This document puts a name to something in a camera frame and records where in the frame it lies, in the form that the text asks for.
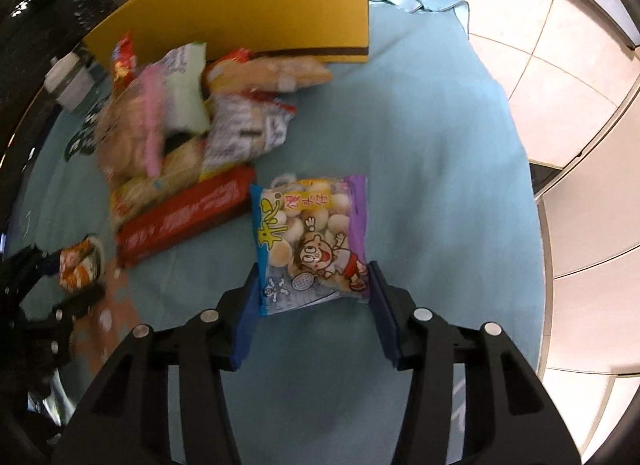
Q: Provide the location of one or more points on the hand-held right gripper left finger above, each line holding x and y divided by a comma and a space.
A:
245, 320

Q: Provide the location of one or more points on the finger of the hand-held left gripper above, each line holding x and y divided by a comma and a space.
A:
82, 297
30, 262

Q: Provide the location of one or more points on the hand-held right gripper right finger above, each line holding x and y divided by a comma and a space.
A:
382, 315

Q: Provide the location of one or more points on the orange shiny snack bag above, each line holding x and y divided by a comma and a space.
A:
77, 265

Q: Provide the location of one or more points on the purple cartoon biscuit bag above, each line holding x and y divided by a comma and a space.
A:
310, 235

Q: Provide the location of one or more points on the pile of snack packets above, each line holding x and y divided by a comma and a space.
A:
175, 165

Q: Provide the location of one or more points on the pale green snack bag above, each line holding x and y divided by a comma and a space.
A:
187, 95

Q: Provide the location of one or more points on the yellow cardboard box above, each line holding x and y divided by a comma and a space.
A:
275, 10

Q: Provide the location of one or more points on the teal printed tablecloth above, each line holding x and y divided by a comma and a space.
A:
425, 170

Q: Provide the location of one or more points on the grey lidded cup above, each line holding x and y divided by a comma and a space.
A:
65, 80

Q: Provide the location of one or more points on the beige cabinet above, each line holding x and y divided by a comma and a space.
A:
590, 245

